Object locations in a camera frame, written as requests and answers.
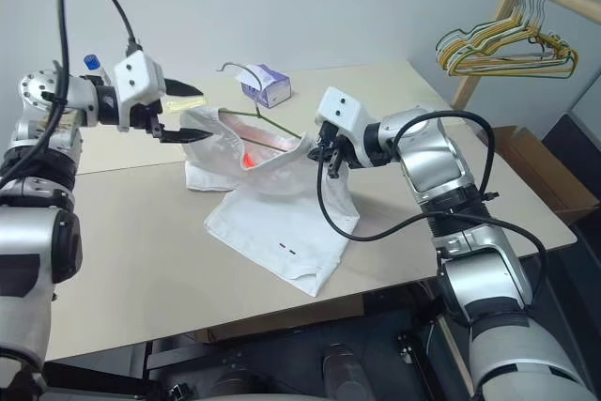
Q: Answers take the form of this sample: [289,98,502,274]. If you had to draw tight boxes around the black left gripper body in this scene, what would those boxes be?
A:
[129,99,166,140]

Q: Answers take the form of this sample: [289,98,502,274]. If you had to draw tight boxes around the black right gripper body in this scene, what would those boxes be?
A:
[316,121,354,166]

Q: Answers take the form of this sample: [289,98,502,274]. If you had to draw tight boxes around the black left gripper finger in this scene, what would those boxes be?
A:
[163,77,205,98]
[157,125,214,146]

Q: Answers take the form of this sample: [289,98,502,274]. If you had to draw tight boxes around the olive green wire hanger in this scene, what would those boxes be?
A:
[216,61,307,154]

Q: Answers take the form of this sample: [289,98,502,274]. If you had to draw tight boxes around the white shirt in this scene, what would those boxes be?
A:
[179,107,361,299]

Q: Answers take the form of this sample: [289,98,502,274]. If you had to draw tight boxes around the pale yellow plastic packet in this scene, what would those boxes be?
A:
[162,94,209,116]

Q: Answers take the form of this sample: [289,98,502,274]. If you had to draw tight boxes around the white bottle with blue cap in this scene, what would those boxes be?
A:
[83,54,115,88]

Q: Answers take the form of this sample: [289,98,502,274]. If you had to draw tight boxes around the purple tissue box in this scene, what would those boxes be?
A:
[235,62,293,109]

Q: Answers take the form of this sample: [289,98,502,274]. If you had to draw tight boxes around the wooden clothes rack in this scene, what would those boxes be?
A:
[450,0,601,110]

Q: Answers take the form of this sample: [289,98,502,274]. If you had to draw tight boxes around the brown cardboard box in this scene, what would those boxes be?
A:
[487,125,601,224]

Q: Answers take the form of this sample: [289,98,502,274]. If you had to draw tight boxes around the dark rounded shape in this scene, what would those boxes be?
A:
[320,341,373,401]

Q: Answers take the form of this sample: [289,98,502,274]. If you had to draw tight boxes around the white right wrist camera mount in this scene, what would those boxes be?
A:
[315,85,378,162]

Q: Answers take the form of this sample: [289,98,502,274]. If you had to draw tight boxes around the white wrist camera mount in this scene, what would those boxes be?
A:
[113,52,167,133]
[315,85,378,162]

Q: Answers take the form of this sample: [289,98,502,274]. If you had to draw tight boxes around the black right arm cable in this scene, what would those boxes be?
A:
[316,109,550,328]

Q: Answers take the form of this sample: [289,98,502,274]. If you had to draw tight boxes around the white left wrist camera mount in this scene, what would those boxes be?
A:
[113,52,167,133]

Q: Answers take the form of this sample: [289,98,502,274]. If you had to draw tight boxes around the wire hangers on rack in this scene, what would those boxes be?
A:
[439,0,577,78]

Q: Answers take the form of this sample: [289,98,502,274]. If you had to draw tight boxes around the black table frame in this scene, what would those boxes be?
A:
[44,278,475,401]

